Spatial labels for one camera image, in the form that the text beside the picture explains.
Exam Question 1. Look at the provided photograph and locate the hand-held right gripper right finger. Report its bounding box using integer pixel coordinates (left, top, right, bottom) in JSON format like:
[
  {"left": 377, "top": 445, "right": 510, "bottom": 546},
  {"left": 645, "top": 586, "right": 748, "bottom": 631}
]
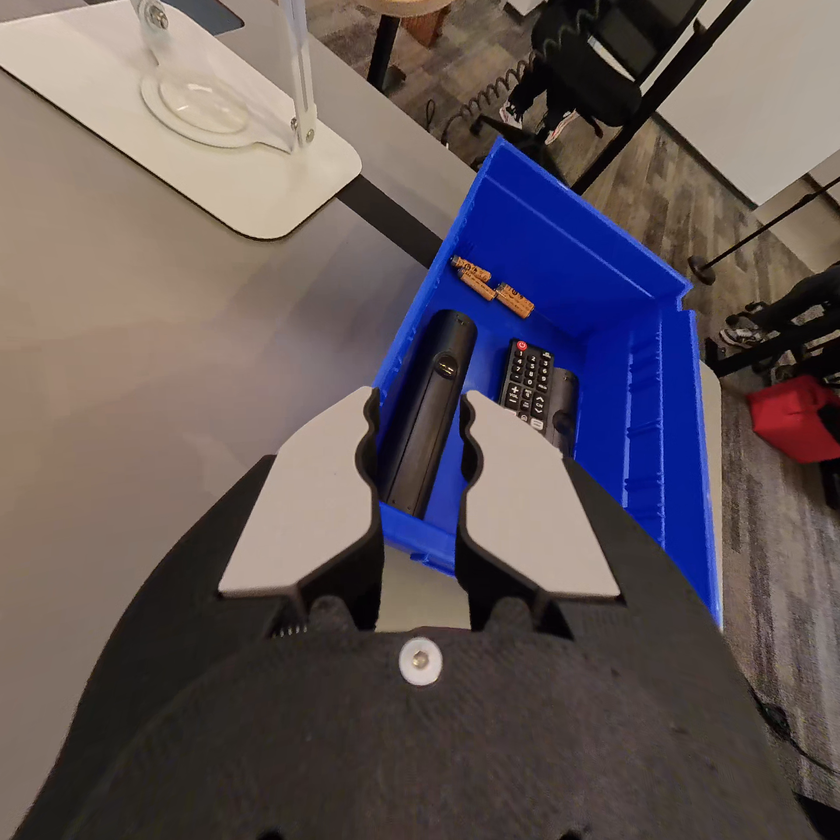
[{"left": 454, "top": 390, "right": 622, "bottom": 632}]

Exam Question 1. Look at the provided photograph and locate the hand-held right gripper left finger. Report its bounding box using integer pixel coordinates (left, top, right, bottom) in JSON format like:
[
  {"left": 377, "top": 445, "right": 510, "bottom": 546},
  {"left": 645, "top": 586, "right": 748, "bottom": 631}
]
[{"left": 218, "top": 386, "right": 386, "bottom": 632}]

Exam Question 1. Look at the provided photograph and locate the black remote control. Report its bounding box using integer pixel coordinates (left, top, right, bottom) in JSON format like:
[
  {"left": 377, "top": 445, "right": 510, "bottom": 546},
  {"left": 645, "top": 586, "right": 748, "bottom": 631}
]
[
  {"left": 543, "top": 367, "right": 581, "bottom": 460},
  {"left": 382, "top": 308, "right": 479, "bottom": 521},
  {"left": 497, "top": 337, "right": 556, "bottom": 435}
]

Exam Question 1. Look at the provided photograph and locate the blue plastic bin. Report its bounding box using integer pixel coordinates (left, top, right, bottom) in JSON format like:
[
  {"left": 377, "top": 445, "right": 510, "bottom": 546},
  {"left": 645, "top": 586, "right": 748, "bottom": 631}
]
[{"left": 375, "top": 136, "right": 724, "bottom": 634}]

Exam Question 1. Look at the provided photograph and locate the grey desk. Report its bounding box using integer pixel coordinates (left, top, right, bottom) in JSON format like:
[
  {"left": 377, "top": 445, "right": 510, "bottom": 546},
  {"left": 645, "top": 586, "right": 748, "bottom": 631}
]
[{"left": 0, "top": 0, "right": 724, "bottom": 840}]

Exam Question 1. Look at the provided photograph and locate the red container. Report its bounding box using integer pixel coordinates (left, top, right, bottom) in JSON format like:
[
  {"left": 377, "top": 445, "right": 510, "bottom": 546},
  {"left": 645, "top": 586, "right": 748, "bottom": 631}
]
[{"left": 748, "top": 377, "right": 840, "bottom": 466}]

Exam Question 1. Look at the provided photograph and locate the black floor stand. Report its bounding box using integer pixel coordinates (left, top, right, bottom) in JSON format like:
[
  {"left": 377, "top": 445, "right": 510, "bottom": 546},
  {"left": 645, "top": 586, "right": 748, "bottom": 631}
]
[{"left": 686, "top": 176, "right": 840, "bottom": 286}]

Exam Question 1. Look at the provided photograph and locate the black table leg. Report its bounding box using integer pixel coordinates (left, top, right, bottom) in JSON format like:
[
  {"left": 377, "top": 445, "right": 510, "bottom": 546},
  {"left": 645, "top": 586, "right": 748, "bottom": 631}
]
[{"left": 366, "top": 13, "right": 409, "bottom": 91}]

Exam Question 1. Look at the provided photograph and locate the wooden stool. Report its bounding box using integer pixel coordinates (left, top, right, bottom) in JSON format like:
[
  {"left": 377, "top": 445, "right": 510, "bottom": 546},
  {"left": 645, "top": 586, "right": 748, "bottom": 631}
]
[{"left": 377, "top": 0, "right": 454, "bottom": 47}]

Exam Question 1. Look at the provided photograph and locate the coiled black cable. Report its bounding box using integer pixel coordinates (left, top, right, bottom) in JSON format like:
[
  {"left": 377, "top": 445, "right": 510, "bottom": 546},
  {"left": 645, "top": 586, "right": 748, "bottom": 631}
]
[{"left": 441, "top": 51, "right": 547, "bottom": 147}]

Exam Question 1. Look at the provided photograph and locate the black metal frame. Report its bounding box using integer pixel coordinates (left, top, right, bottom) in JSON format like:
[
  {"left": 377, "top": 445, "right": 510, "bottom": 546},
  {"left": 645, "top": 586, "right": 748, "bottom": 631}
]
[{"left": 571, "top": 0, "right": 739, "bottom": 196}]

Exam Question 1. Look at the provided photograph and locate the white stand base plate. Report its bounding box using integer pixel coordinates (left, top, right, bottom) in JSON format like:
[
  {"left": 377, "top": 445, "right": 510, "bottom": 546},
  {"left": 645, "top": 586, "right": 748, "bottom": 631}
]
[{"left": 0, "top": 0, "right": 363, "bottom": 241}]

